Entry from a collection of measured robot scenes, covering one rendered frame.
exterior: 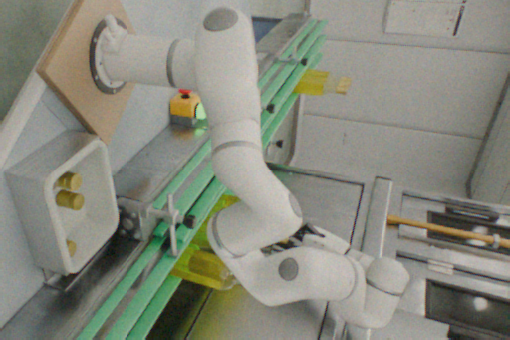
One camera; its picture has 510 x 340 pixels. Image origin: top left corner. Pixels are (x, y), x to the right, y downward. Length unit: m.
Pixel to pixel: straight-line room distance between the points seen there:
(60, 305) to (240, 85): 0.54
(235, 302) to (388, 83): 6.12
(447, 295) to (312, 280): 0.66
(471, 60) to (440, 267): 5.70
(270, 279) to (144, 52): 0.48
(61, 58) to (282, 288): 0.55
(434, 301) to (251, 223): 0.72
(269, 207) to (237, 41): 0.27
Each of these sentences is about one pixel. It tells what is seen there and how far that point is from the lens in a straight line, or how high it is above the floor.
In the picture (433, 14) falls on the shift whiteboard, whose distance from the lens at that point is 6.75.
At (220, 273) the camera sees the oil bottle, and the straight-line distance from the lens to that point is 0.97.
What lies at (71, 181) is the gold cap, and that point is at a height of 0.81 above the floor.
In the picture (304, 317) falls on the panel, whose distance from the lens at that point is 1.10.
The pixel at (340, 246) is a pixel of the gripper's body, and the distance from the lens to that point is 1.04.
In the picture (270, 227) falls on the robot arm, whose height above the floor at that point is 1.20.
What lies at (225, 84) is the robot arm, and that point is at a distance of 0.67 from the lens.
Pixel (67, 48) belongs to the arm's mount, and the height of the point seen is 0.77.
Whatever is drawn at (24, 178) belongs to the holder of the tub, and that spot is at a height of 0.80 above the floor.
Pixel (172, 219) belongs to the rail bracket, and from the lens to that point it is 0.90.
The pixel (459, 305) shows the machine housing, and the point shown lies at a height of 1.59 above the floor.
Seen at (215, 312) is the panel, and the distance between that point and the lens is 1.09.
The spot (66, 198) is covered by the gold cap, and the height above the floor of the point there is 0.79.
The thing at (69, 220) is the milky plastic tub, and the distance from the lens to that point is 0.94.
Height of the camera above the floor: 1.31
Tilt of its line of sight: 21 degrees down
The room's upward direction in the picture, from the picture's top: 103 degrees clockwise
